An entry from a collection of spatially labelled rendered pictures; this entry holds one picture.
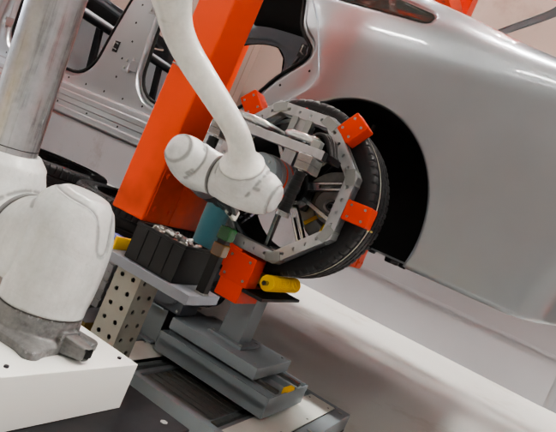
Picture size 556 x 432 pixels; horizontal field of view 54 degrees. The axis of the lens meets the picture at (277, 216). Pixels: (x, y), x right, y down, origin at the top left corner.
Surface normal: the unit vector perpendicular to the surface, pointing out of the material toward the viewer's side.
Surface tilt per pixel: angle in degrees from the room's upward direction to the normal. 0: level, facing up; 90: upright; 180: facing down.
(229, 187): 130
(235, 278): 90
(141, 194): 90
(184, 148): 74
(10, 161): 52
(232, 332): 90
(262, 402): 90
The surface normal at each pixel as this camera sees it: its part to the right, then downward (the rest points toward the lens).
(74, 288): 0.69, 0.31
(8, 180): 0.63, -0.01
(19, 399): 0.81, 0.37
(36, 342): 0.50, -0.83
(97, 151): -0.44, -0.16
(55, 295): 0.40, 0.22
